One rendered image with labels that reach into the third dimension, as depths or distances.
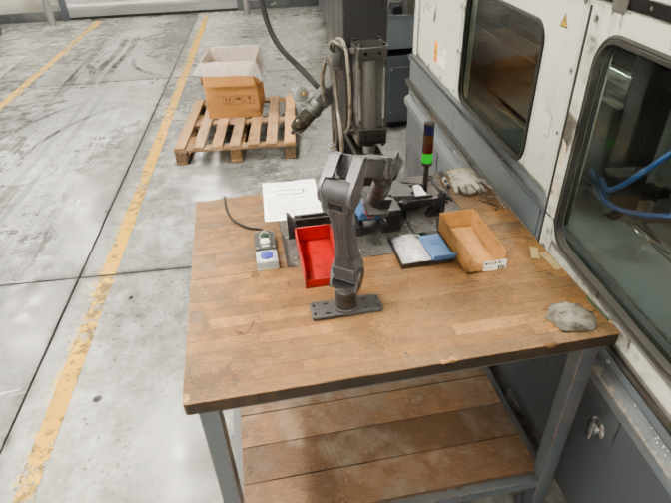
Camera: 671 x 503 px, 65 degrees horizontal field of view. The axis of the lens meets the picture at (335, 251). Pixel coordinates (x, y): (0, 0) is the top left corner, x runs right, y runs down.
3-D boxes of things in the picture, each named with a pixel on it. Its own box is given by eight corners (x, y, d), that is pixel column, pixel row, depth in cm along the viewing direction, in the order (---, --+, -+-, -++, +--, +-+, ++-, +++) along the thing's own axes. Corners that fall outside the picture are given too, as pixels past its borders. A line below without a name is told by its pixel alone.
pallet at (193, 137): (197, 113, 536) (195, 99, 527) (296, 108, 539) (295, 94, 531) (176, 165, 438) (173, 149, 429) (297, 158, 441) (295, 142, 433)
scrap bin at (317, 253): (306, 288, 156) (304, 272, 152) (295, 243, 176) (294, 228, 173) (344, 283, 157) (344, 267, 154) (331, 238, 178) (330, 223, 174)
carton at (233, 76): (212, 97, 532) (203, 45, 503) (272, 94, 533) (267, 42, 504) (201, 122, 477) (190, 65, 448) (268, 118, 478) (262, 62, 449)
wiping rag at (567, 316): (533, 309, 147) (559, 337, 136) (535, 300, 145) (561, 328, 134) (579, 301, 149) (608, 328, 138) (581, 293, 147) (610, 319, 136)
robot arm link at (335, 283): (335, 257, 145) (326, 268, 141) (364, 265, 142) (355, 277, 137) (335, 275, 149) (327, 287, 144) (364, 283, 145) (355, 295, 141)
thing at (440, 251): (434, 263, 160) (435, 255, 159) (417, 237, 173) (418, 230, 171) (456, 260, 162) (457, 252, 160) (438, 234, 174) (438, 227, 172)
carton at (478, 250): (465, 275, 160) (468, 254, 155) (437, 232, 180) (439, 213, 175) (505, 270, 161) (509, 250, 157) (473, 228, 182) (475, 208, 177)
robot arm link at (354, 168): (369, 152, 149) (322, 150, 122) (399, 157, 146) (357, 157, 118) (362, 195, 152) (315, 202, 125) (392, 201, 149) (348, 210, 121)
